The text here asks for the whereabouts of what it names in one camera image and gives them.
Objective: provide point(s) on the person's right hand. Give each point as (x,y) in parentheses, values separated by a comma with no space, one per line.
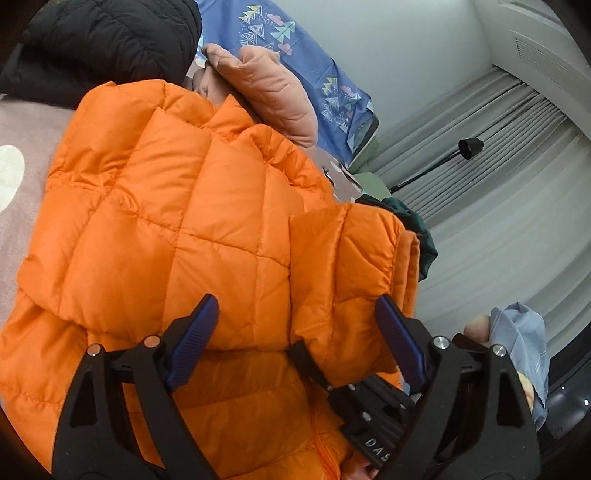
(478,328)

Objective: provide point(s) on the black puffer jacket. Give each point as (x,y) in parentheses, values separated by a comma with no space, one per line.
(106,41)

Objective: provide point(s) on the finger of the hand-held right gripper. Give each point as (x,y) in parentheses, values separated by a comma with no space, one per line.
(311,364)

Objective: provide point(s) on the peach puffer jacket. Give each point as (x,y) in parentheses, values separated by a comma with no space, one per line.
(277,92)

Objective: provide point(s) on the blue tree-print sheet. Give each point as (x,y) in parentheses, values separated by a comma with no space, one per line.
(300,55)

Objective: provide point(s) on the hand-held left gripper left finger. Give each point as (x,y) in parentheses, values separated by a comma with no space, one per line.
(196,337)

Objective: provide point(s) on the dark green cloth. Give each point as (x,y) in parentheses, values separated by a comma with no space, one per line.
(415,221)

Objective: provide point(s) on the black floor lamp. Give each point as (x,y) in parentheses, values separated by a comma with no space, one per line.
(471,146)

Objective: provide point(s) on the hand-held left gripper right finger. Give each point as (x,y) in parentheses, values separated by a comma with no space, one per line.
(401,341)

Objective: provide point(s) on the grey curtain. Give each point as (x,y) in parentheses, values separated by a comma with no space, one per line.
(508,207)

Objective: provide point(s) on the pink polka dot blanket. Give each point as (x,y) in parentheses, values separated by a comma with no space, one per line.
(18,217)

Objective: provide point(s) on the white air conditioner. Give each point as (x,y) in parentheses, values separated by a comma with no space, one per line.
(545,41)

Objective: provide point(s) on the dark framed board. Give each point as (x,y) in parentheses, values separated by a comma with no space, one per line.
(369,134)

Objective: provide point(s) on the orange puffer jacket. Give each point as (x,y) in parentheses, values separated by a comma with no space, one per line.
(184,230)

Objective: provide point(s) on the green pillow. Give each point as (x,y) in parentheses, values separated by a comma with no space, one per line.
(376,187)

